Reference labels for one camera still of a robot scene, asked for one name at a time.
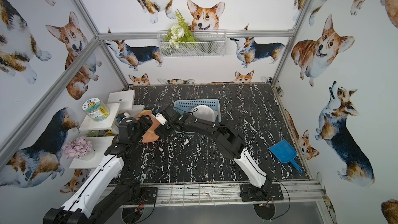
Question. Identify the white wire wall basket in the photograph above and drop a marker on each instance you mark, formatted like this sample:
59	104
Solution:
207	44

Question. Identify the green artificial fern plant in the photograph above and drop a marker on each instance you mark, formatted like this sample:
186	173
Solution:
179	34

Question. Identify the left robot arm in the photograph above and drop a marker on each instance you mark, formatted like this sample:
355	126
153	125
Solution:
85	206

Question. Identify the white tiered wooden shelf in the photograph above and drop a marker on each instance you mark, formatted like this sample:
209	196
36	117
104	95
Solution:
118	103

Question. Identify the pink flower bunch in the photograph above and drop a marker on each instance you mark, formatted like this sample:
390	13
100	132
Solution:
78	148

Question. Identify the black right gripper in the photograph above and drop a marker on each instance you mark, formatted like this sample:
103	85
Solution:
171	118

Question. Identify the light blue perforated plastic basket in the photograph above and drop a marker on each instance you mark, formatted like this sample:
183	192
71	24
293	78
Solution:
190	124

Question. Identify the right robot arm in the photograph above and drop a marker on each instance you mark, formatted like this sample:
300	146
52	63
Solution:
229	141

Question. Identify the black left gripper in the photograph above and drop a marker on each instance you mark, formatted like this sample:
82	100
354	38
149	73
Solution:
144	124

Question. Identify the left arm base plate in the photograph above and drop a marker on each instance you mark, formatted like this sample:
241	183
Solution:
146	195

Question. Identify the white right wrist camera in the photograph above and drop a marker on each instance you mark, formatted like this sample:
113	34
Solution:
159	117

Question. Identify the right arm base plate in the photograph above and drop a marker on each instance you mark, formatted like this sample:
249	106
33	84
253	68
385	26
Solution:
250	193

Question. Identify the blue flat tool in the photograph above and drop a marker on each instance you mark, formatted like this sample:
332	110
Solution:
285	153

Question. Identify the green labelled round jar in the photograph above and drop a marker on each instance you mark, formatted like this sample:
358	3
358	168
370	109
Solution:
96	109

